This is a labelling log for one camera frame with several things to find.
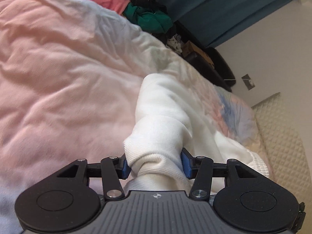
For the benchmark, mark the teal curtain right of window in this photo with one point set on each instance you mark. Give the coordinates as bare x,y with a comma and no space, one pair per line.
213,22

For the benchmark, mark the wall power socket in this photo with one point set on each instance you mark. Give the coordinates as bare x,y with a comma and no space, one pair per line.
248,82

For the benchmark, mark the green garment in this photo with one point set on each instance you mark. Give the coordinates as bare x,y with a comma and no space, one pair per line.
151,21

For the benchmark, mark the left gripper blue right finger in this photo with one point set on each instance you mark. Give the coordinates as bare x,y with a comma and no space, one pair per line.
200,171

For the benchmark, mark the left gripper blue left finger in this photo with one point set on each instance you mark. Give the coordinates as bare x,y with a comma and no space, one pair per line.
114,169

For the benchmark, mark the pastel tie-dye duvet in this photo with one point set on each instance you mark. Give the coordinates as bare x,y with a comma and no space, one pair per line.
71,73

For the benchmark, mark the cardboard box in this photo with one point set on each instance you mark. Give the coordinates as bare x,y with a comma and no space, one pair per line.
189,47

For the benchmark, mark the beige quilted headboard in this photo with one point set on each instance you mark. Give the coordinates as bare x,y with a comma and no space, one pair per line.
284,148

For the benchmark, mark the white sweatpants with black stripe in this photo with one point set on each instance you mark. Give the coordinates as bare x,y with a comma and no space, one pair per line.
169,119

